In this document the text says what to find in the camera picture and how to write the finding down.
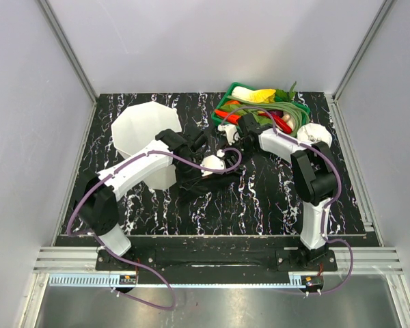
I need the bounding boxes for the white faceted trash bin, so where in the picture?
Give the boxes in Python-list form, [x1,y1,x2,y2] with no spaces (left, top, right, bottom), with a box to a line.
[109,101,181,195]

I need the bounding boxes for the black trash bag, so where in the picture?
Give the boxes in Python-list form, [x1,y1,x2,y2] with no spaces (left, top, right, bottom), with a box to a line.
[177,170,242,204]

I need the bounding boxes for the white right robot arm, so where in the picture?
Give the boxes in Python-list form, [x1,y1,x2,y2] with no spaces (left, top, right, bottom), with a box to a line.
[237,113,342,271]

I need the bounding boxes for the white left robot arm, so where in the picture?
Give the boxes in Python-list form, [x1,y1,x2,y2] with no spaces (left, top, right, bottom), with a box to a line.
[71,129,243,270]

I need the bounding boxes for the orange carrot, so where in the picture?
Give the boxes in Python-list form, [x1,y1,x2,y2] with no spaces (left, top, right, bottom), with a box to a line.
[214,109,240,125]

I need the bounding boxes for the red chili pepper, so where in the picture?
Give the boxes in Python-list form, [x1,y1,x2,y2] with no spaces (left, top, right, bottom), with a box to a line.
[259,111,292,135]

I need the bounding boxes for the white and yellow cabbage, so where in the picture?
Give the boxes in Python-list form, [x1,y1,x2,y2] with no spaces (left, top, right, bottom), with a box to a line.
[231,86,276,103]

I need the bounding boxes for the green plastic vegetable tray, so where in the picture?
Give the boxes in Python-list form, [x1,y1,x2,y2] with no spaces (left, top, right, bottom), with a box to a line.
[213,83,311,137]

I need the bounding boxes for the crumpled white paper ball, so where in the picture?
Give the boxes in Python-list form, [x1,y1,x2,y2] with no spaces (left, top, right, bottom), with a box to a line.
[297,123,333,147]

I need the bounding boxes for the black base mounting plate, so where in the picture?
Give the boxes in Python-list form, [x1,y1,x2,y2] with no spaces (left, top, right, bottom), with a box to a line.
[54,235,379,284]

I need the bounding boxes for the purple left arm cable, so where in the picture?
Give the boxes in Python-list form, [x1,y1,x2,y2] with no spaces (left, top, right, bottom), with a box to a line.
[66,147,242,311]

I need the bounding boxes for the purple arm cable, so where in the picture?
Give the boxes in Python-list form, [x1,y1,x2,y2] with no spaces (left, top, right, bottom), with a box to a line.
[220,106,355,295]
[66,147,242,311]

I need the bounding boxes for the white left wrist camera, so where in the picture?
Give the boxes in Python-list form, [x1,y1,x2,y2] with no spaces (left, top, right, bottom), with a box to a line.
[200,150,226,176]

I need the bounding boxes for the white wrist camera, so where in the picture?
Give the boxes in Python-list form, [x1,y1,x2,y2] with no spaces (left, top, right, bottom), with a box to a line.
[217,124,240,145]
[200,150,226,176]

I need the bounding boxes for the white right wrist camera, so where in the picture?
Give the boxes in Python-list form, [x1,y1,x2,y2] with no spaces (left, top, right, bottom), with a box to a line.
[217,124,240,145]

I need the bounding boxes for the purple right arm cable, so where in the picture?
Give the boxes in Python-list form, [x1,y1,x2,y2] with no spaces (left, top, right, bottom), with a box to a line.
[220,106,355,295]

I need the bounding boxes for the aluminium rail with slots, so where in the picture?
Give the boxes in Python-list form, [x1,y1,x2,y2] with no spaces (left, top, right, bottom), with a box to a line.
[33,247,403,289]

